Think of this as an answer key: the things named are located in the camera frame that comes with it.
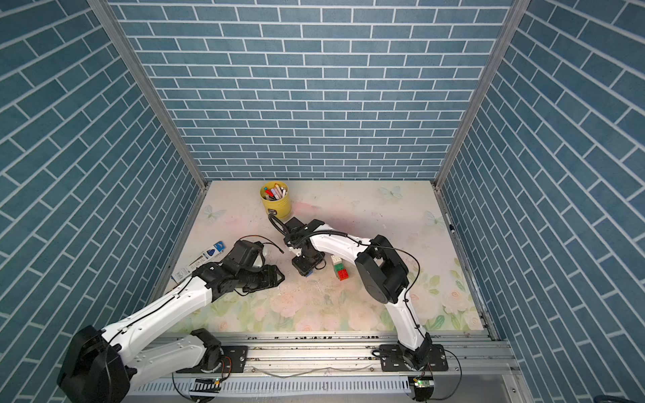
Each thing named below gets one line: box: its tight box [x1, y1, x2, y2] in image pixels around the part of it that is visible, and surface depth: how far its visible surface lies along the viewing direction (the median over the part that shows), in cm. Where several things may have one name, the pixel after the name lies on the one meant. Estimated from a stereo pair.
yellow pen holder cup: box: [260, 180, 292, 220], surface depth 104 cm
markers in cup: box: [262, 183, 289, 201], surface depth 104 cm
